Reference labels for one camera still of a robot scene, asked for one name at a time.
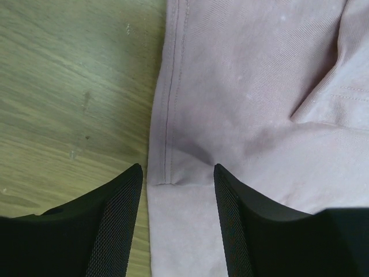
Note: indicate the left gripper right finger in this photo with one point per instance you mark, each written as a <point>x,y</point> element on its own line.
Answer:
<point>262,237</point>

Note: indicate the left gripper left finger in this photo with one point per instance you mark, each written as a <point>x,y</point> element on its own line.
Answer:
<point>88,236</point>

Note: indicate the pink printed t shirt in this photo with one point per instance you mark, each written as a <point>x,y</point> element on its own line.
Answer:
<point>276,92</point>

